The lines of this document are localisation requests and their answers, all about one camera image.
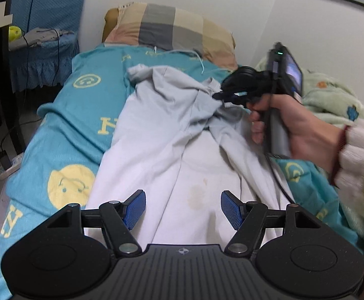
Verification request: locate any light grey white garment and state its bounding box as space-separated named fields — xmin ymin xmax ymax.
xmin=87 ymin=64 xmax=293 ymax=247

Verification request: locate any fluffy cream sleeve forearm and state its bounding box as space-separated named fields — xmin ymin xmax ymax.
xmin=333 ymin=119 xmax=364 ymax=218

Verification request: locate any person's right hand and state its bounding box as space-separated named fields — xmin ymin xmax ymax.
xmin=247 ymin=94 xmax=343 ymax=174

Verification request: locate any teal bedsheet with yellow prints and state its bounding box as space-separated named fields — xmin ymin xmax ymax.
xmin=0 ymin=44 xmax=363 ymax=292

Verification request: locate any pale green fleece blanket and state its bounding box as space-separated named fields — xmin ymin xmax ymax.
xmin=254 ymin=56 xmax=364 ymax=241

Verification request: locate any white power strip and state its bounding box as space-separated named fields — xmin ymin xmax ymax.
xmin=0 ymin=151 xmax=24 ymax=180

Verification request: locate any plaid beige grey pillow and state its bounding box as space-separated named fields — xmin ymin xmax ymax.
xmin=102 ymin=2 xmax=238 ymax=71

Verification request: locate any grey cloth on blue furniture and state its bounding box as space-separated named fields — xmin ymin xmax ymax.
xmin=9 ymin=28 xmax=73 ymax=51

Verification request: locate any blue cloth covered furniture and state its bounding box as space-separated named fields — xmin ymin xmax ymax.
xmin=9 ymin=0 xmax=84 ymax=92

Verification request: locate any yellow green plush toy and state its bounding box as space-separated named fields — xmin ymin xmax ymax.
xmin=8 ymin=26 xmax=23 ymax=43

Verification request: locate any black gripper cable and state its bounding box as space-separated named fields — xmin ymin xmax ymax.
xmin=263 ymin=149 xmax=297 ymax=205

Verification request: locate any white charging cable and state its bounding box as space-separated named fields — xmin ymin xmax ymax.
xmin=153 ymin=44 xmax=206 ymax=76

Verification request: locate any black chair frame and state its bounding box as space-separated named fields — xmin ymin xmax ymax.
xmin=0 ymin=0 xmax=26 ymax=155

